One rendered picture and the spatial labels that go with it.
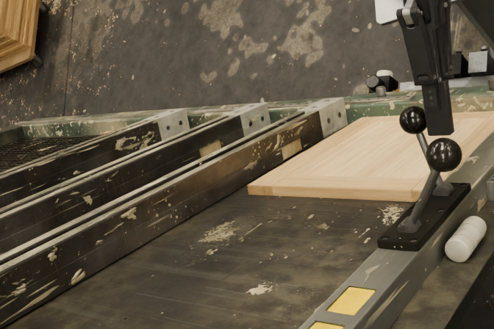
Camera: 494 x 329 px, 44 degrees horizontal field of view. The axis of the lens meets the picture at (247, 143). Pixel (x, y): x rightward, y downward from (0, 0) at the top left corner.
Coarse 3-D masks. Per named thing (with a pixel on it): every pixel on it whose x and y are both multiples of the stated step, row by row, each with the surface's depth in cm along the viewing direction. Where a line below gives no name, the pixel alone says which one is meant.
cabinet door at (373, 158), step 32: (352, 128) 140; (384, 128) 135; (480, 128) 119; (320, 160) 120; (352, 160) 115; (384, 160) 111; (416, 160) 108; (256, 192) 111; (288, 192) 107; (320, 192) 103; (352, 192) 99; (384, 192) 95; (416, 192) 92
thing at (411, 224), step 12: (432, 144) 66; (444, 144) 65; (456, 144) 65; (432, 156) 65; (444, 156) 65; (456, 156) 65; (432, 168) 67; (444, 168) 65; (432, 180) 67; (420, 204) 69; (408, 228) 70
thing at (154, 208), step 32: (288, 128) 130; (320, 128) 141; (224, 160) 113; (256, 160) 121; (160, 192) 100; (192, 192) 106; (224, 192) 113; (64, 224) 92; (96, 224) 90; (128, 224) 94; (160, 224) 100; (0, 256) 83; (32, 256) 81; (64, 256) 85; (96, 256) 89; (0, 288) 77; (32, 288) 81; (64, 288) 85; (0, 320) 77
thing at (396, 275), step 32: (480, 160) 93; (480, 192) 85; (448, 224) 75; (384, 256) 68; (416, 256) 67; (384, 288) 61; (416, 288) 67; (320, 320) 57; (352, 320) 56; (384, 320) 60
